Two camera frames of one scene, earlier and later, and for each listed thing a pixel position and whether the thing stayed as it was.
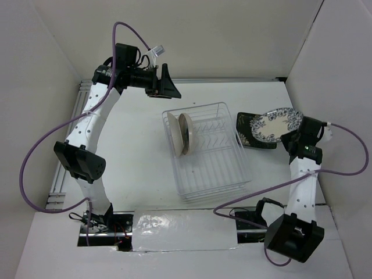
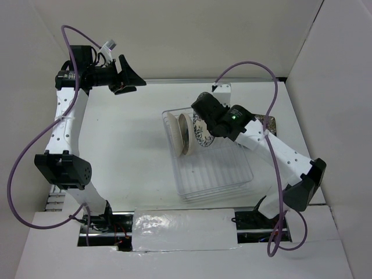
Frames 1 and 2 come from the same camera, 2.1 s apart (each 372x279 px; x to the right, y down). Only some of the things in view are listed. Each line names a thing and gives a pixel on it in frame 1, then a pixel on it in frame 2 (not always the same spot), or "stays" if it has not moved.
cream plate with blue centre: x=186 y=129 stays
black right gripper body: x=287 y=138 -> x=211 y=129
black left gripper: x=164 y=86 -> x=127 y=75
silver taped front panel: x=183 y=229 stays
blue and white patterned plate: x=270 y=125 -> x=203 y=135
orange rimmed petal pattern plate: x=176 y=133 stays
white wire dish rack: x=216 y=166 stays
